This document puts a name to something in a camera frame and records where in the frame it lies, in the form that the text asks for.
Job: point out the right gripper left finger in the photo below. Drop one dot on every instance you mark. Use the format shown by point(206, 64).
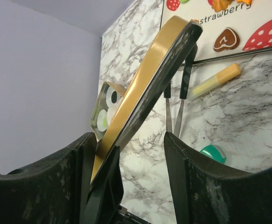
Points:
point(58, 188)

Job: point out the black sandwich cookie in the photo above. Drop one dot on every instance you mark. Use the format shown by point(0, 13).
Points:
point(114, 97)

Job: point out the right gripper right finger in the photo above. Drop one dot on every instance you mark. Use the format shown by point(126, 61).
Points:
point(205, 191)

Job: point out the silver tin lid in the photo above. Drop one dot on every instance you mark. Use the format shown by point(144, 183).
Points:
point(168, 50)

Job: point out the strawberry pattern tray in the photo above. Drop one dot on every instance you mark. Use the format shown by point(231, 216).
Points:
point(253, 23)

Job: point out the brown heart cookie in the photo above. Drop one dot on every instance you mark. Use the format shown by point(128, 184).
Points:
point(227, 40)

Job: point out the yellow orange highlighter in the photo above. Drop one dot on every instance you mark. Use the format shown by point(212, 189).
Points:
point(213, 82)

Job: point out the black metal tongs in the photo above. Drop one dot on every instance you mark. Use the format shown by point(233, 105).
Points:
point(183, 94)

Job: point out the green grey eraser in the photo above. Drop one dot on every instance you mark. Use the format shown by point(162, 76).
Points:
point(214, 152)

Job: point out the gold cookie tin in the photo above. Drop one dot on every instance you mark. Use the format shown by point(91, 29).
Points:
point(101, 105)

